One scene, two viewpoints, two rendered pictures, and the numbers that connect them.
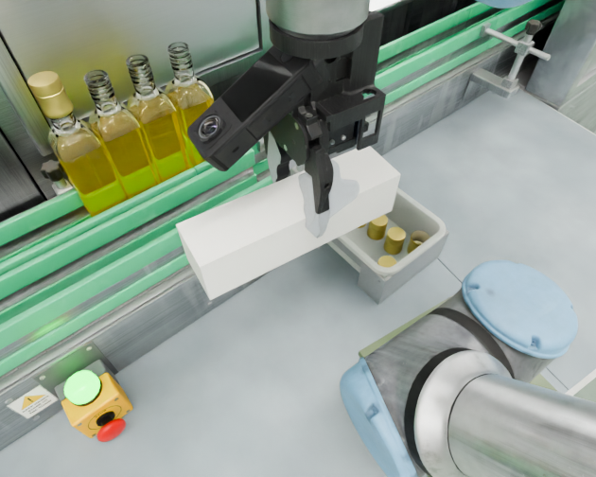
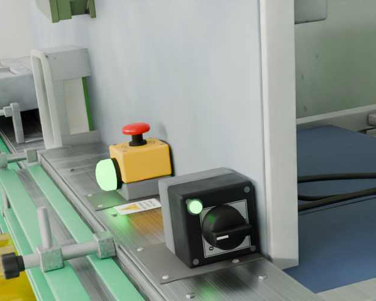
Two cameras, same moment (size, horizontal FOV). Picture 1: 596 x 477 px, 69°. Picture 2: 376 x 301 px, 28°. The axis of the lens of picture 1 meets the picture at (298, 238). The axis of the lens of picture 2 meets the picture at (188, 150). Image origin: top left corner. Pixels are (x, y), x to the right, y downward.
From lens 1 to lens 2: 1.18 m
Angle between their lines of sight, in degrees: 45
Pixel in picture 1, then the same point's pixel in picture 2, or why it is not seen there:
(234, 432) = (129, 48)
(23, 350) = (68, 226)
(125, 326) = (85, 187)
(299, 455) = not seen: outside the picture
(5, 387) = (95, 220)
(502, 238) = not seen: hidden behind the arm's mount
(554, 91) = (27, 84)
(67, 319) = (56, 218)
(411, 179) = not seen: hidden behind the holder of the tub
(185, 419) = (142, 90)
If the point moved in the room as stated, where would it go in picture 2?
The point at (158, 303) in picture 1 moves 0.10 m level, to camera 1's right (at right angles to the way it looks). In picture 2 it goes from (74, 180) to (59, 134)
